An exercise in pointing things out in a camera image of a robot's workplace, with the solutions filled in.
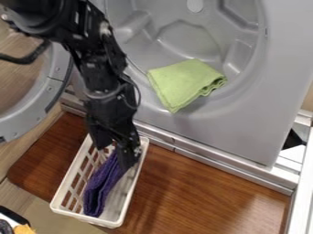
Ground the white basket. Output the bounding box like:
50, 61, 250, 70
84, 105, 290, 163
49, 133, 152, 229

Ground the green cloth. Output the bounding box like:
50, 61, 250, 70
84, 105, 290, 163
145, 58, 229, 114

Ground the violet cloth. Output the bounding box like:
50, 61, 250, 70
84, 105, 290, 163
81, 149, 129, 218

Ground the washing machine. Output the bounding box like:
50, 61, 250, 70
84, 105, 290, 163
0, 0, 313, 196

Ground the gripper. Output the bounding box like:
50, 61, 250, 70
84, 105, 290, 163
82, 81, 145, 172

